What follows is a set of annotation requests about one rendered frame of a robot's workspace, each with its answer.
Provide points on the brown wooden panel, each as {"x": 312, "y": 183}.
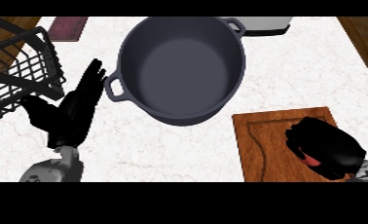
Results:
{"x": 355, "y": 33}

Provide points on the brown wooden cabinet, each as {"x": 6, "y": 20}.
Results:
{"x": 14, "y": 39}

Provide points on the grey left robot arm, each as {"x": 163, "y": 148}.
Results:
{"x": 55, "y": 168}

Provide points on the dark grey oval pot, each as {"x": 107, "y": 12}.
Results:
{"x": 184, "y": 68}

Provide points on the brown wooden cutting board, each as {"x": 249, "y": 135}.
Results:
{"x": 266, "y": 146}

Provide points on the red bell pepper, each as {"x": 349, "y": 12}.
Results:
{"x": 311, "y": 160}

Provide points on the white appliance with dark base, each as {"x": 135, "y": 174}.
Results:
{"x": 263, "y": 25}

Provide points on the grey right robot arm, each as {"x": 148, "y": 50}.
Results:
{"x": 360, "y": 172}

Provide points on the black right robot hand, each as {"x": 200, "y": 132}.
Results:
{"x": 330, "y": 148}

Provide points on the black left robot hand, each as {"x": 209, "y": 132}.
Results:
{"x": 77, "y": 111}

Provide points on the dark red flat mat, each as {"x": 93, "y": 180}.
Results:
{"x": 68, "y": 28}

